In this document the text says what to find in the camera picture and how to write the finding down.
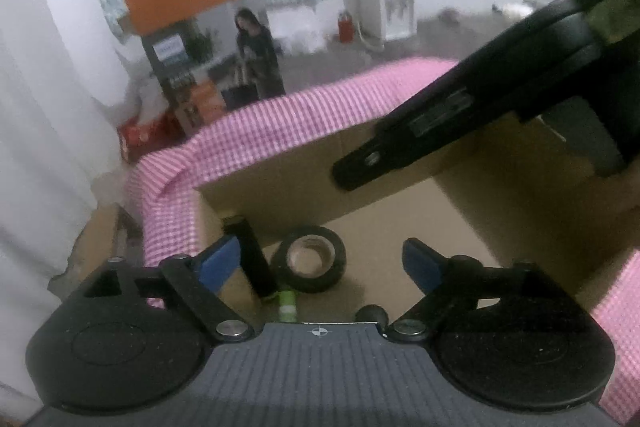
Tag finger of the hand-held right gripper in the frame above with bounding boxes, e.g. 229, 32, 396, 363
333, 39, 522, 192

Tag small black oval case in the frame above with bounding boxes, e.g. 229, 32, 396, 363
355, 304, 390, 325

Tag dark printed carton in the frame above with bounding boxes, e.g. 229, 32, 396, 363
142, 4, 287, 138

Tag red packet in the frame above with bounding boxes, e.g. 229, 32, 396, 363
117, 109, 188, 162

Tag small red canister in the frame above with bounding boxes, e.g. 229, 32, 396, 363
337, 9, 355, 42

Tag white plastic bag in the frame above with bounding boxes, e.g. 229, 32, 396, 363
107, 57, 171, 122

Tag brown cardboard box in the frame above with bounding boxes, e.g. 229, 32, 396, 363
194, 104, 640, 325

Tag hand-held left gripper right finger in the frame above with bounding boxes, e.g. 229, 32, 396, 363
387, 237, 553, 342

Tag black tape roll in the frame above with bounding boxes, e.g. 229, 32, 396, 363
270, 225, 347, 295

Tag pink checkered tablecloth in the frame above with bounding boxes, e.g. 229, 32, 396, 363
125, 57, 640, 425

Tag small cardboard box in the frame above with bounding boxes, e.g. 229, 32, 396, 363
50, 202, 146, 293

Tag white curtain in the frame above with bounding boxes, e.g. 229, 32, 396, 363
0, 0, 146, 398

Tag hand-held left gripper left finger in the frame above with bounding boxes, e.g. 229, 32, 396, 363
82, 234, 255, 342

